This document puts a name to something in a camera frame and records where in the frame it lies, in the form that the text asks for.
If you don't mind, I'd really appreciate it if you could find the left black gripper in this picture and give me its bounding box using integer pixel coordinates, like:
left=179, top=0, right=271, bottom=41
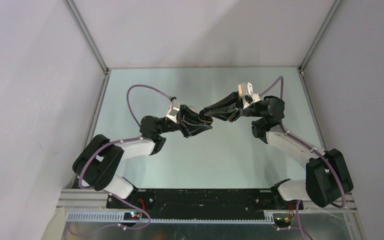
left=158, top=104, right=212, bottom=139

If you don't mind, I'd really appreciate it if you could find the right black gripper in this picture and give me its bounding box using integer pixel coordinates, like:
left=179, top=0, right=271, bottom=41
left=204, top=90, right=263, bottom=122

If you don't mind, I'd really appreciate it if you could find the black earbud charging case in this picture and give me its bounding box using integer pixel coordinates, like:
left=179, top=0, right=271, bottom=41
left=198, top=115, right=214, bottom=126

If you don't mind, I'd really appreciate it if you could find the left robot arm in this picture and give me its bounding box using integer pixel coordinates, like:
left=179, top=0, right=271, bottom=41
left=72, top=104, right=213, bottom=208

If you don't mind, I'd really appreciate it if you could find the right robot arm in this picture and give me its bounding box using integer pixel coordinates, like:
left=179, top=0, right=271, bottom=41
left=199, top=91, right=354, bottom=209

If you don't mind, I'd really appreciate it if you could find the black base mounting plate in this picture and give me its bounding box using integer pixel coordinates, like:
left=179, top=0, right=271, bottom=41
left=107, top=188, right=304, bottom=221

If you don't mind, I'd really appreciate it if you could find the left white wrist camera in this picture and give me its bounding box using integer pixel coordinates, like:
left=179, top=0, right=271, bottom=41
left=165, top=97, right=181, bottom=123

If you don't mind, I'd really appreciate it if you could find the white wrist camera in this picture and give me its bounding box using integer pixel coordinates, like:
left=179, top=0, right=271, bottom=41
left=237, top=82, right=261, bottom=109
left=165, top=97, right=181, bottom=123

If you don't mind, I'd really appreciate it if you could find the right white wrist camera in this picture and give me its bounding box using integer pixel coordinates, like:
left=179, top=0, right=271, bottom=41
left=237, top=82, right=261, bottom=109

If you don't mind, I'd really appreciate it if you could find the left aluminium frame post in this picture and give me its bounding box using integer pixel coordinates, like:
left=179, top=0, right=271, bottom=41
left=63, top=0, right=110, bottom=75

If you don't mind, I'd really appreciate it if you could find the aluminium frame post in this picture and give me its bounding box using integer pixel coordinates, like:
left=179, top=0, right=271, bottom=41
left=297, top=0, right=345, bottom=190
left=63, top=0, right=110, bottom=75

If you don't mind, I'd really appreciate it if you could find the right aluminium frame post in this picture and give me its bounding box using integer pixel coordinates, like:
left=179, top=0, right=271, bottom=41
left=297, top=0, right=345, bottom=190

